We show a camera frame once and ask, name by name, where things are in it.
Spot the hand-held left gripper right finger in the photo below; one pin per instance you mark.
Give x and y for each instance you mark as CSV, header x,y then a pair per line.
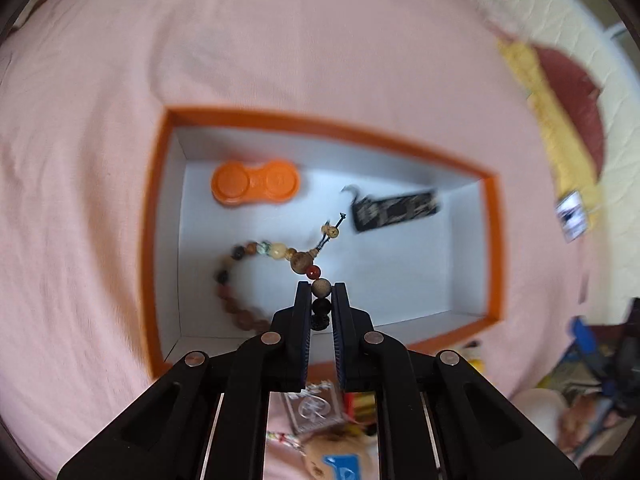
x,y
345,340

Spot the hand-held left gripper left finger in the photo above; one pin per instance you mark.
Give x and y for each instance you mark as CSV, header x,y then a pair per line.
x,y
297,340

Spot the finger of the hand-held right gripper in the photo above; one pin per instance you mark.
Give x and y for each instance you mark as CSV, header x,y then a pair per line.
x,y
585,342

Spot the orange cardboard box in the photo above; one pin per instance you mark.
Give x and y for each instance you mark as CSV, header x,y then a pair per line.
x,y
400,270

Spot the black patterned long packet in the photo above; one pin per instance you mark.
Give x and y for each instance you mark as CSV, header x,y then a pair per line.
x,y
395,210

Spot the beige plush toy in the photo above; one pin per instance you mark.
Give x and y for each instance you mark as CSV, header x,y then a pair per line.
x,y
325,455

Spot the phone with lit screen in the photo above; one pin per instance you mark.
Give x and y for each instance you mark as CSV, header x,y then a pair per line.
x,y
572,215

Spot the orange contact lens case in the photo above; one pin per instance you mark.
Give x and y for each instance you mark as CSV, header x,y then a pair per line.
x,y
255,182

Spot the maroon pillow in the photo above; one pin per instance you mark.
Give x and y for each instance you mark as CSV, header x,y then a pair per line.
x,y
575,95

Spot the pink bed sheet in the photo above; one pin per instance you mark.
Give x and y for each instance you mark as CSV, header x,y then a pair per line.
x,y
100,160

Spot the cream padded headboard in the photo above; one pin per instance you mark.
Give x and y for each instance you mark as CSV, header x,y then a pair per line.
x,y
575,10

